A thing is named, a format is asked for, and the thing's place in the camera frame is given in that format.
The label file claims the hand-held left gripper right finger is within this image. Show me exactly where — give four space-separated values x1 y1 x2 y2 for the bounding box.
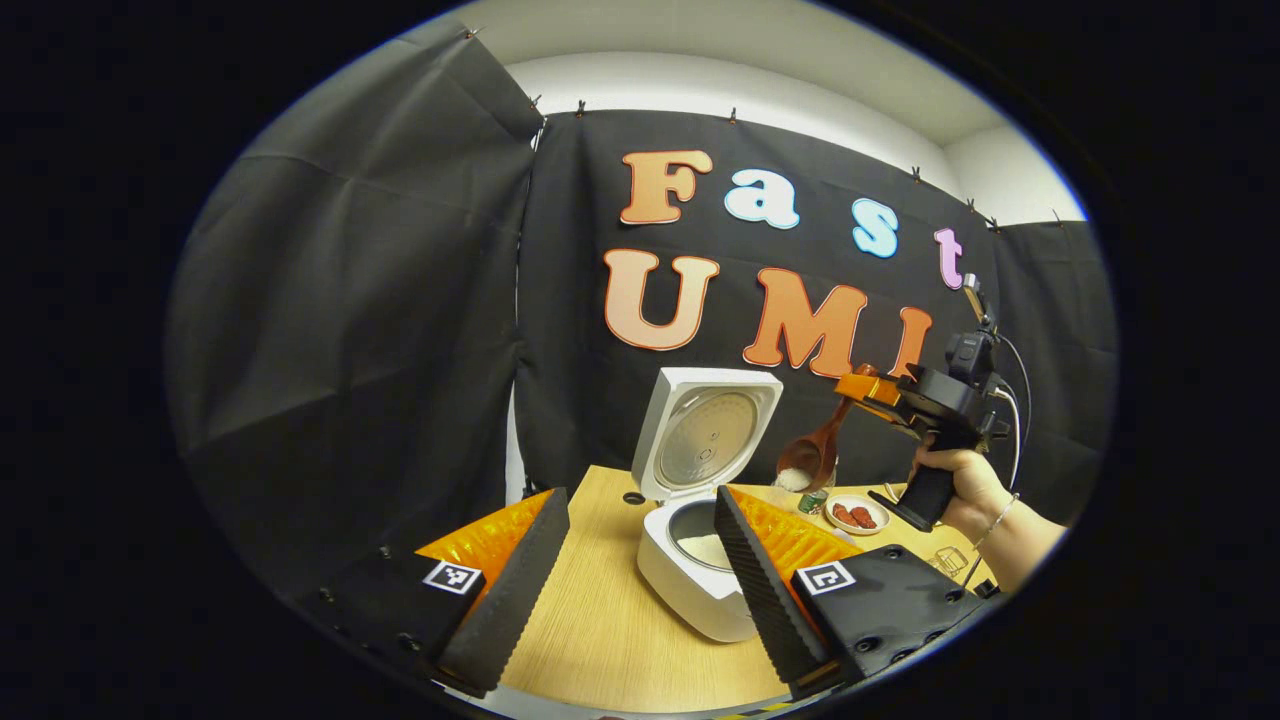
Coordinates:
713 485 986 701

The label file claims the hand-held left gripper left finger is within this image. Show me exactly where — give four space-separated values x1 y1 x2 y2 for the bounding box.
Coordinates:
300 487 571 698

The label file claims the white rice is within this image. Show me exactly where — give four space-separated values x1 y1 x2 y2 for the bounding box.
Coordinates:
678 534 731 571

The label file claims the white rice cooker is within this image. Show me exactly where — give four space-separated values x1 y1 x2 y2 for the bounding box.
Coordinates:
632 367 785 643

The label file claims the brown wooden spoon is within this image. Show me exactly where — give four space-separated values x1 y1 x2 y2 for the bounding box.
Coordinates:
776 363 881 493

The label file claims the white round plate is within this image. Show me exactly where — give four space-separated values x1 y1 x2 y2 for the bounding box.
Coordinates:
826 494 891 536

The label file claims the black backdrop cloth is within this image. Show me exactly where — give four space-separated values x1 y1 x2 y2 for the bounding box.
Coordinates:
165 35 1119 601

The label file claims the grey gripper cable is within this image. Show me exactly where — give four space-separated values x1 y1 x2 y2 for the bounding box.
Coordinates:
960 335 1036 591

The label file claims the silver bracelet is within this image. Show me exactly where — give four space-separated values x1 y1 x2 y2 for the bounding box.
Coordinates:
972 492 1021 551

